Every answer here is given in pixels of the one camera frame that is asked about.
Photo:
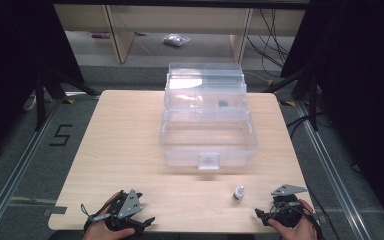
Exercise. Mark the beige wooden desk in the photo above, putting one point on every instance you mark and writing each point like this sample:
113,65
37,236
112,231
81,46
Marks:
180,20

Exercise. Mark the clear plastic storage box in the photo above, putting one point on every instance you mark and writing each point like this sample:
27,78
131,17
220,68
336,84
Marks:
210,143

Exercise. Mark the person's right hand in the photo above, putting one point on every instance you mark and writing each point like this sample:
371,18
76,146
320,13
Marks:
300,230

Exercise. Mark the person's left hand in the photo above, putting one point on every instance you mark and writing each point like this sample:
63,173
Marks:
101,230

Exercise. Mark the pink item under desk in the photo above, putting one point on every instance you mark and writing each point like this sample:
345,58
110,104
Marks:
100,34

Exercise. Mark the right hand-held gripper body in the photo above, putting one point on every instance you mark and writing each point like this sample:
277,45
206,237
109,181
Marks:
286,200

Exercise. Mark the small white dropper bottle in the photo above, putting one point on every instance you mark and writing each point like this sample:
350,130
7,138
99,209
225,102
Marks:
238,193

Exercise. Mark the black curtain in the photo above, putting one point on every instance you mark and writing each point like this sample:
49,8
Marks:
16,60
363,83

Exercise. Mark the small dark item in box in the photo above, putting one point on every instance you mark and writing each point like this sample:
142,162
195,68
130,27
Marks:
223,103

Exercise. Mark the black tripod stand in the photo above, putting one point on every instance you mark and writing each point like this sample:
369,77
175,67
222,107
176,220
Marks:
311,96
41,96

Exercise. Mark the metal floor rail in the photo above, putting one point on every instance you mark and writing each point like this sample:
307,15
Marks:
16,166
333,173

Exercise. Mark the clear plastic bag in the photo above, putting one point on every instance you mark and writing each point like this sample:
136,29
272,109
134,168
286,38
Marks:
176,39

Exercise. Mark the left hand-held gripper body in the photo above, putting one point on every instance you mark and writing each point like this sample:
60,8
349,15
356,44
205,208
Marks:
130,204

